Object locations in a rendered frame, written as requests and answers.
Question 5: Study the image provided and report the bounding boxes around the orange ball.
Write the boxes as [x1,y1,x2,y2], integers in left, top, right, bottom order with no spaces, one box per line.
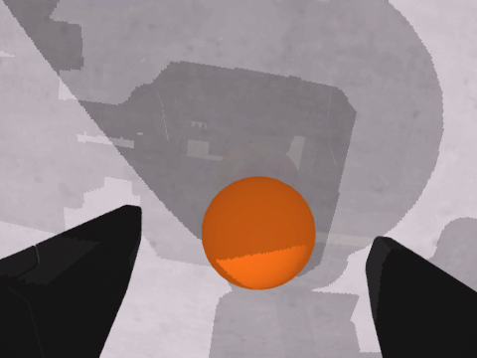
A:
[202,178,317,289]

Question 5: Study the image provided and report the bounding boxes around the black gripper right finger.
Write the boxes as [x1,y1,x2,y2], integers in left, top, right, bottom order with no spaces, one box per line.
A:
[366,236,477,358]

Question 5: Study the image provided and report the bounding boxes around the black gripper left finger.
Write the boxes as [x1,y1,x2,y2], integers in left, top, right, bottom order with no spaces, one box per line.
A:
[0,206,142,358]

